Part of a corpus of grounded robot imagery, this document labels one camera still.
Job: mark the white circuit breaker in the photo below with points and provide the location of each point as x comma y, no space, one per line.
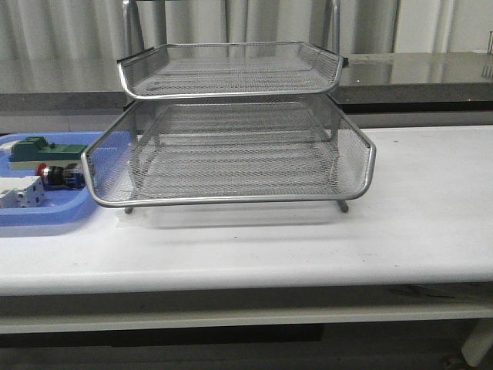
22,192

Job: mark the green terminal block module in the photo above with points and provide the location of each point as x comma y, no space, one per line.
28,153

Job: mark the white table leg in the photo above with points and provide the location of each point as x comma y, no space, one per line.
478,343

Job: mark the red emergency push button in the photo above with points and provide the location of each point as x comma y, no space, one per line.
70,176

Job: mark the blue plastic tray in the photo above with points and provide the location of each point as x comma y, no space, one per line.
59,206

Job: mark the dark grey back counter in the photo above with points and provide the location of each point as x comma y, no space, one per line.
372,83

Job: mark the silver top mesh tray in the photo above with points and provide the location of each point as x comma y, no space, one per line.
189,71

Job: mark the silver mesh tray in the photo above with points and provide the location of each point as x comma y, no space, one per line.
247,149
189,71

